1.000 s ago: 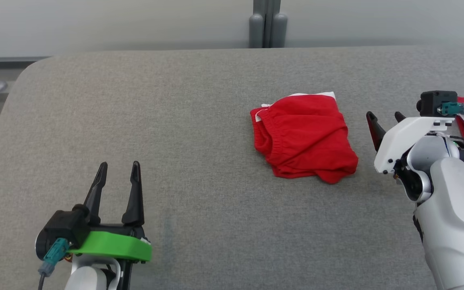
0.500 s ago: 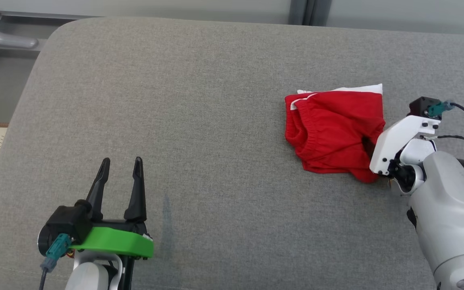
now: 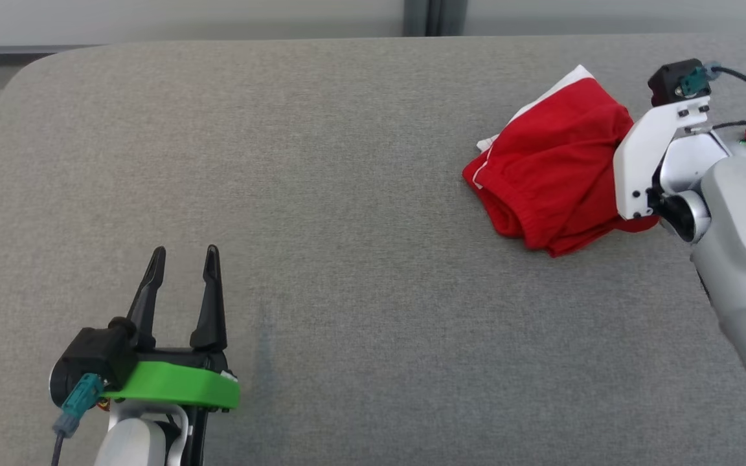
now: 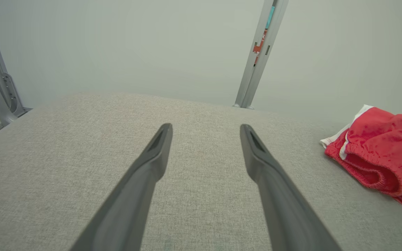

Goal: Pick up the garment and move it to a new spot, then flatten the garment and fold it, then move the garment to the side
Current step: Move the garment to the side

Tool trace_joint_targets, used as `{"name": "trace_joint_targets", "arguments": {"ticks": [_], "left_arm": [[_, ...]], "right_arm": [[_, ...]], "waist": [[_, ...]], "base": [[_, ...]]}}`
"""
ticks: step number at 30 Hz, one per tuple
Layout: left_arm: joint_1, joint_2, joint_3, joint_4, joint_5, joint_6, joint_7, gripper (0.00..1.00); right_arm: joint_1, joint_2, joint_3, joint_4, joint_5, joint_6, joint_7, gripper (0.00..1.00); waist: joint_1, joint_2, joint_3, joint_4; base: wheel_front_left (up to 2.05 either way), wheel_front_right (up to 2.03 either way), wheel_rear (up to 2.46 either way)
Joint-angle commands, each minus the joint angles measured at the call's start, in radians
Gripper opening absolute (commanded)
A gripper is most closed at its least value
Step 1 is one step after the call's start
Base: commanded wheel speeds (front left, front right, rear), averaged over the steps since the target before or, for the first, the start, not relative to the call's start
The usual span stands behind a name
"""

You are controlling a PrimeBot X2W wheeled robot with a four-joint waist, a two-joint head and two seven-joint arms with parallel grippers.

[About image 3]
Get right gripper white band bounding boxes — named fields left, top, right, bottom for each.
left=612, top=96, right=714, bottom=221

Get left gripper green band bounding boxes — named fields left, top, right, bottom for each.
left=101, top=244, right=242, bottom=412

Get red Bulls 23 shorts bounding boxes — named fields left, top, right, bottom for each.
left=462, top=64, right=661, bottom=259

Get right cable with teal connector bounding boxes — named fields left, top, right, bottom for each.
left=679, top=61, right=746, bottom=130

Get cable with teal connector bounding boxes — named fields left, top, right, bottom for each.
left=51, top=373, right=106, bottom=466
left=679, top=61, right=746, bottom=130

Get left cable with teal connector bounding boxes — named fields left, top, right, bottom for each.
left=51, top=373, right=106, bottom=466

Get grey vertical wall post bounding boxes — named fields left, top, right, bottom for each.
left=402, top=0, right=468, bottom=38

